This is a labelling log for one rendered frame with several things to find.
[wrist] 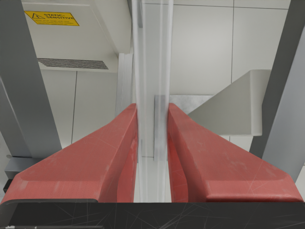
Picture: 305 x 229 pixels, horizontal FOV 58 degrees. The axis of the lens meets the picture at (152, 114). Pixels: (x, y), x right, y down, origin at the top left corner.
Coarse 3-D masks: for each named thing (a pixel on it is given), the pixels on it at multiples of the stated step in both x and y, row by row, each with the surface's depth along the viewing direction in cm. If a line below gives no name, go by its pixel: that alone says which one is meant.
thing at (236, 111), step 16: (240, 80) 27; (256, 80) 25; (176, 96) 105; (192, 96) 105; (208, 96) 105; (224, 96) 34; (240, 96) 27; (256, 96) 24; (192, 112) 65; (208, 112) 45; (224, 112) 34; (240, 112) 27; (256, 112) 24; (208, 128) 44; (224, 128) 34; (240, 128) 27; (256, 128) 24
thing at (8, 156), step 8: (0, 136) 26; (0, 144) 27; (0, 152) 28; (8, 152) 27; (0, 160) 28; (8, 160) 28; (0, 168) 29; (0, 176) 30; (0, 184) 31; (0, 192) 32
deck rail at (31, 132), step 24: (0, 0) 20; (0, 24) 20; (24, 24) 23; (0, 48) 20; (24, 48) 23; (0, 72) 20; (24, 72) 24; (0, 96) 21; (24, 96) 24; (0, 120) 23; (24, 120) 24; (48, 120) 29; (24, 144) 25; (48, 144) 30
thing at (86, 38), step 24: (24, 0) 48; (48, 0) 47; (72, 0) 47; (96, 0) 48; (120, 0) 74; (48, 24) 57; (72, 24) 56; (96, 24) 56; (120, 24) 76; (48, 48) 74; (72, 48) 73; (96, 48) 72; (120, 48) 78
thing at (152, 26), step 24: (144, 0) 9; (168, 0) 9; (144, 24) 9; (168, 24) 9; (144, 48) 10; (168, 48) 10; (144, 72) 11; (168, 72) 11; (144, 96) 11; (168, 96) 11; (144, 120) 12; (144, 144) 13; (144, 168) 14; (144, 192) 15
